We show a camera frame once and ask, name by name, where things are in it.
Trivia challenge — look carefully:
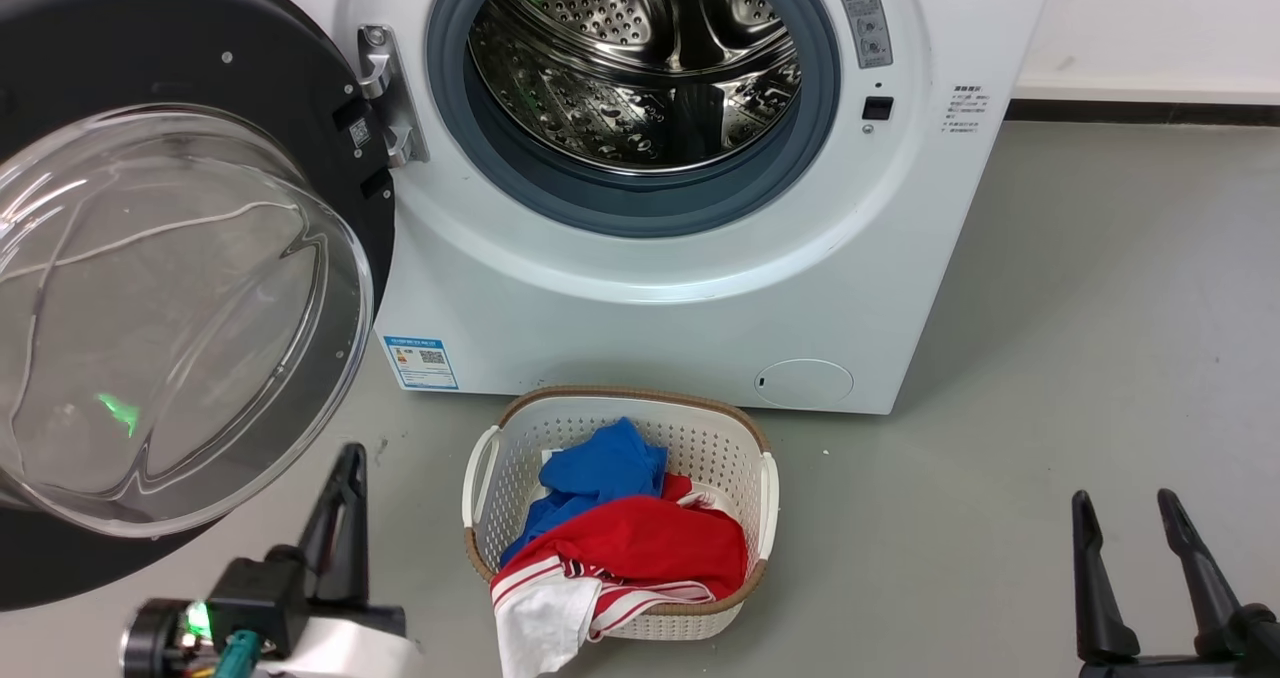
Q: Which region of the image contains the grey warning sticker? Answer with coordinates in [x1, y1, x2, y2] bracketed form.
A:
[835, 0, 894, 70]

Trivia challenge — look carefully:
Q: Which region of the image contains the blue energy label sticker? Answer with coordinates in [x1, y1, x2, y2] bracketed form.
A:
[383, 335, 459, 391]

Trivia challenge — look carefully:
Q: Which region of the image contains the red white striped garment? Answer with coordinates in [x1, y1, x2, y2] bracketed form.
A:
[490, 555, 716, 678]

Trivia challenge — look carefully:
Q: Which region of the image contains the dark round glass washer door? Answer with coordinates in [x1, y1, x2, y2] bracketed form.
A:
[0, 0, 398, 611]

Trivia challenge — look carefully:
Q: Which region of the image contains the round white filter cover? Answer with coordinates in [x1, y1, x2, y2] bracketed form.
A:
[754, 359, 855, 409]

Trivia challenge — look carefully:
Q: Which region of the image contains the stainless steel washer drum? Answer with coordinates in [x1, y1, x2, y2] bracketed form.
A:
[468, 0, 803, 174]

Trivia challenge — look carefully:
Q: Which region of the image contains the blue garment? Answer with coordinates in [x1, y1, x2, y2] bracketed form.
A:
[498, 417, 669, 569]

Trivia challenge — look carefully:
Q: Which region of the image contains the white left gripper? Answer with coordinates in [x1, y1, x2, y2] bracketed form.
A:
[255, 444, 427, 678]

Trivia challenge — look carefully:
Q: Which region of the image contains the metal washer door hinge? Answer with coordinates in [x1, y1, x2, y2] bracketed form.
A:
[357, 25, 431, 167]

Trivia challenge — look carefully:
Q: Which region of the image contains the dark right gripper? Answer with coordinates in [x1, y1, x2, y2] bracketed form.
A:
[1072, 488, 1280, 678]

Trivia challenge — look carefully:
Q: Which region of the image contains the white front-load washing machine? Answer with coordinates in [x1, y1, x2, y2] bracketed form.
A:
[215, 0, 1061, 416]

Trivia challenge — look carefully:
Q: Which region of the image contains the dark baseboard strip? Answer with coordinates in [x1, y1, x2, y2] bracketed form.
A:
[1005, 98, 1280, 125]

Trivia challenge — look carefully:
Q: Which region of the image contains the white perforated laundry basket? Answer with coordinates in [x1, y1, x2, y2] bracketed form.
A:
[462, 386, 780, 642]

